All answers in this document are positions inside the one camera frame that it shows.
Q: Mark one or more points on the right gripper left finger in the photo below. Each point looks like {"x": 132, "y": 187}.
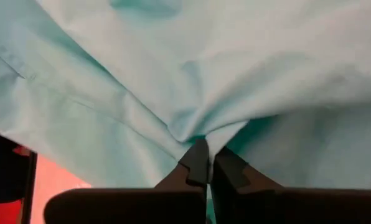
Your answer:
{"x": 126, "y": 208}

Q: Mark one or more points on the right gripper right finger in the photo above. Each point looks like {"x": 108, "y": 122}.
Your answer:
{"x": 297, "y": 208}

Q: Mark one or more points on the turquoise shirt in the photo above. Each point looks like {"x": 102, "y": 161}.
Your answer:
{"x": 204, "y": 62}

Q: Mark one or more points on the red plastic laundry bin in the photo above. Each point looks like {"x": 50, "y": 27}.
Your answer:
{"x": 5, "y": 214}

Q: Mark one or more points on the black aluminium table frame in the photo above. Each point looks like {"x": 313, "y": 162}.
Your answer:
{"x": 5, "y": 174}

